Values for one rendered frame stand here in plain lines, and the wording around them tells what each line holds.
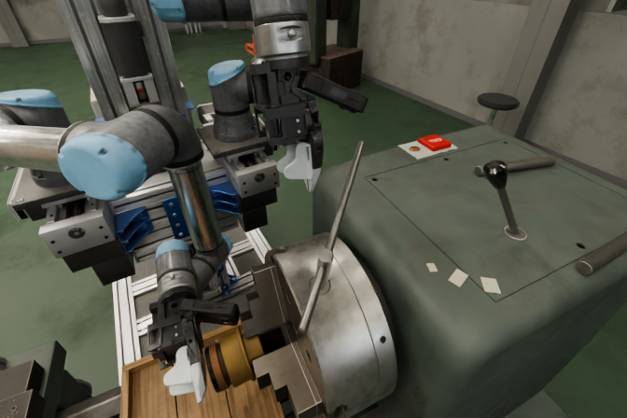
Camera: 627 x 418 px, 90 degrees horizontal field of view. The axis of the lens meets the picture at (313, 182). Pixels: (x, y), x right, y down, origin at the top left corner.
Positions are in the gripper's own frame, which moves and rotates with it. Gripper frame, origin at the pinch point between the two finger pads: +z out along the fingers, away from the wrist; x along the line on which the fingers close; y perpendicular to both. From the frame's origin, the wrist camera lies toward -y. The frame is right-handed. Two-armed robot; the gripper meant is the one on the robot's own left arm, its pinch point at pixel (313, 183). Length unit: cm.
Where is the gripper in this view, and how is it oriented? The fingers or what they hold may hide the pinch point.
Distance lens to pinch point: 53.0
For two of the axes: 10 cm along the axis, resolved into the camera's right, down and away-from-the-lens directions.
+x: 4.0, 3.1, -8.6
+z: 1.0, 9.2, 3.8
